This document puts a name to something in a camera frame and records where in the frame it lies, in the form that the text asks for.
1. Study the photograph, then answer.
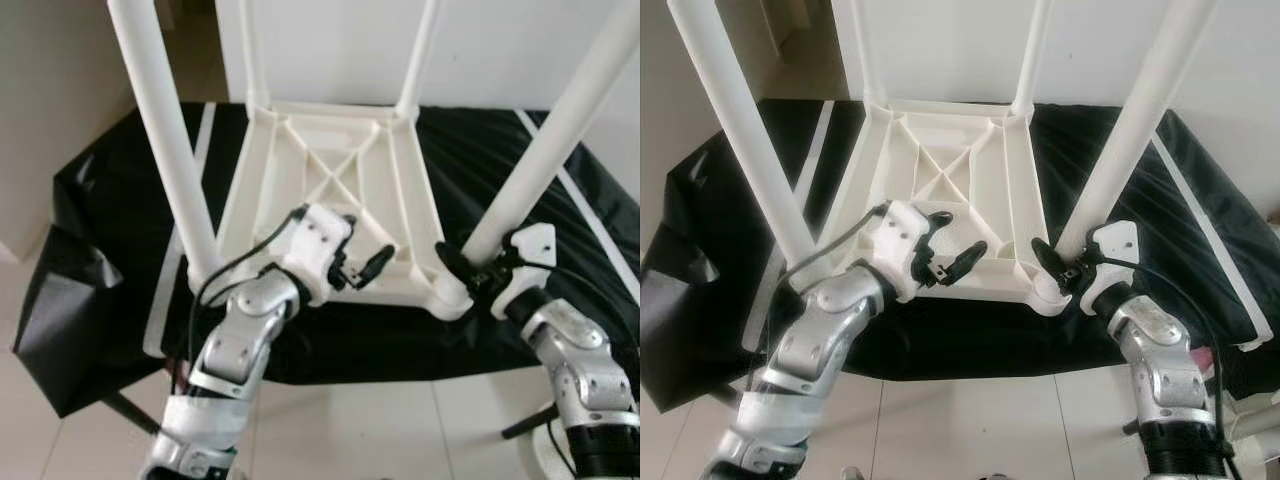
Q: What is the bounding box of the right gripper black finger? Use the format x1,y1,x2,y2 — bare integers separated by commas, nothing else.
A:
434,242,484,292
1029,237,1070,290

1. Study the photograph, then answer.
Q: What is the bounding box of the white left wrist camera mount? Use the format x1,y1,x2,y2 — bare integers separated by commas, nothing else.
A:
878,200,941,303
275,203,356,306

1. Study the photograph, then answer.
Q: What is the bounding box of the black plastic table cover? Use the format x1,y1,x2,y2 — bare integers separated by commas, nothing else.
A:
640,98,1280,413
12,100,641,419

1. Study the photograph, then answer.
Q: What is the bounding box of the white plastic children table top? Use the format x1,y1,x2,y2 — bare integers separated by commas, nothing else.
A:
800,98,1077,319
185,100,477,322

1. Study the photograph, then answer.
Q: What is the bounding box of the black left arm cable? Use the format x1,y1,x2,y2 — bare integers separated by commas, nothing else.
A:
185,205,311,393
765,202,891,333

